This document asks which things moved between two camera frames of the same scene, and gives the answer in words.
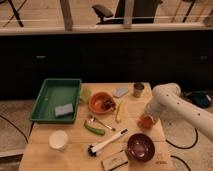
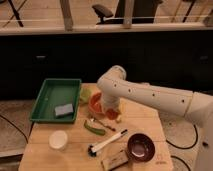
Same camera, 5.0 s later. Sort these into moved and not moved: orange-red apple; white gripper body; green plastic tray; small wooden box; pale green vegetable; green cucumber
Moved: orange-red apple; white gripper body
Not moved: green cucumber; pale green vegetable; green plastic tray; small wooden box
